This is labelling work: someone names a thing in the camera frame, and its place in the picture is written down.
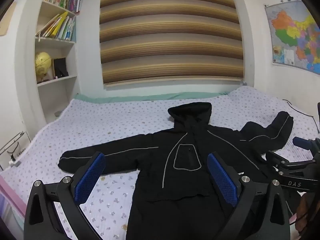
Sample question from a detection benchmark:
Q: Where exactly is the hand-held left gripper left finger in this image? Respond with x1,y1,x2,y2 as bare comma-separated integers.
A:
24,151,107,240

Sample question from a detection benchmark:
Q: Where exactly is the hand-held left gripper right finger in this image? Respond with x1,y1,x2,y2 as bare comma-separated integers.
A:
207,151,292,240

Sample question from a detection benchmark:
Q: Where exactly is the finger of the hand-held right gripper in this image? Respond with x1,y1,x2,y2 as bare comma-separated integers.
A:
292,137,320,153
265,150,315,174

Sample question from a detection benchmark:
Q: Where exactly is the black hooded jacket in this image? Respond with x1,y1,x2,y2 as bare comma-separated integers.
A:
58,102,303,240

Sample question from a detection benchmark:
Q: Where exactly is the person's right hand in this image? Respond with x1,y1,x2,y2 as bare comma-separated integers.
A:
295,192,312,234

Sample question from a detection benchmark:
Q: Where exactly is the floral white bed sheet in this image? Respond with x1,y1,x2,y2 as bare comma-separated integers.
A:
0,85,320,240

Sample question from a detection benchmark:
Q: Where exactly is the white charger plug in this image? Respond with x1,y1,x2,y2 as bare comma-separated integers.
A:
9,152,22,167

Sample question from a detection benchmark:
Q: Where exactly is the white built-in bookshelf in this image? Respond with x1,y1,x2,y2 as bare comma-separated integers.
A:
15,0,85,123

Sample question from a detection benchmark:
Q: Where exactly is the green bed cushion strip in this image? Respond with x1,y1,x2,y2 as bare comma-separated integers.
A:
74,92,228,103

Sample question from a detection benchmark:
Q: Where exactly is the yellow globe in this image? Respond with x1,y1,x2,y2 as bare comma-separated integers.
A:
34,52,52,83

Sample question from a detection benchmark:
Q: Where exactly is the brown striped window blind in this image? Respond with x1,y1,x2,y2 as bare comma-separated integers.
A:
99,0,244,85

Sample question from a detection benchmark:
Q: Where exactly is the row of leaning books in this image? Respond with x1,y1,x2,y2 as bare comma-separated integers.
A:
36,11,76,42

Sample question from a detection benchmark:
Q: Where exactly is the black cable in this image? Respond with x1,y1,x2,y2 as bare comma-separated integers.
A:
282,99,314,118

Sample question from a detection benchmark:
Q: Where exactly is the wire rack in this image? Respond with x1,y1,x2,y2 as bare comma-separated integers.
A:
0,131,32,170

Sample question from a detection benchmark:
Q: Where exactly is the colourful wall map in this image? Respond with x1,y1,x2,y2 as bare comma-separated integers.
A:
264,0,320,75

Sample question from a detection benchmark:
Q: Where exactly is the black picture frame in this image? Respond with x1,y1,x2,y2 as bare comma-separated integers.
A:
51,57,69,79

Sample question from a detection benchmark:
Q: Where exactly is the wooden wall board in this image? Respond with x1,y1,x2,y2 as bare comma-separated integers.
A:
0,1,17,37

